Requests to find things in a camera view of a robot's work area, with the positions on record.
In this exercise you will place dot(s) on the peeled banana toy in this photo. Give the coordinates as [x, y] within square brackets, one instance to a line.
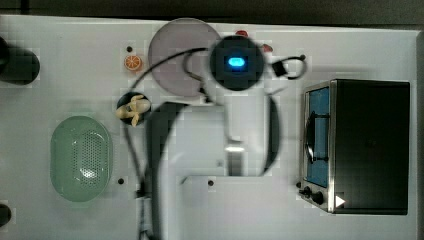
[133, 108]

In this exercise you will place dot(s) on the green oval strainer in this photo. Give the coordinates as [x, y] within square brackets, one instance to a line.
[81, 153]

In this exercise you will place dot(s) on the dark red strawberry toy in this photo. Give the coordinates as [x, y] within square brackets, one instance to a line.
[242, 33]

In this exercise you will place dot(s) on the green round toy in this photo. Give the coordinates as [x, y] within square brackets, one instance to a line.
[5, 214]

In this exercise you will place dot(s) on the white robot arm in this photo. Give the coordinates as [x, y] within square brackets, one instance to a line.
[235, 134]

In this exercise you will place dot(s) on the orange slice toy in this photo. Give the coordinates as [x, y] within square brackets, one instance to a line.
[133, 63]

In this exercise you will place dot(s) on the pink strawberry toy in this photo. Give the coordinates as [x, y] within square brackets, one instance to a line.
[267, 48]

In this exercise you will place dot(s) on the silver toaster oven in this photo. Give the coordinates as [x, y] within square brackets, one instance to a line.
[356, 147]

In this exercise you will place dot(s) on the black cooking pot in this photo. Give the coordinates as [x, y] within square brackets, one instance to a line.
[17, 65]

